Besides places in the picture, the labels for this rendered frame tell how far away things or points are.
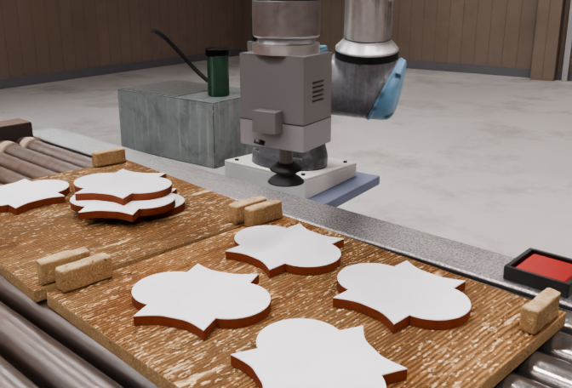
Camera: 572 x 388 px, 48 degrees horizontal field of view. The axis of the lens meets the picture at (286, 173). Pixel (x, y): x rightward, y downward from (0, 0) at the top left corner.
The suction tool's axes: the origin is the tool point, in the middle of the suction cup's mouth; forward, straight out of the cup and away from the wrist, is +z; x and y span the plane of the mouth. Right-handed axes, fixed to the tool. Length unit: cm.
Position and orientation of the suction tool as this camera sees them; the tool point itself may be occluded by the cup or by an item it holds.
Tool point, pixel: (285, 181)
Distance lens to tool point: 76.4
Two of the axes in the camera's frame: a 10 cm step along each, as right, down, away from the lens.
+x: 5.3, -2.4, 8.1
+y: 8.5, 1.5, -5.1
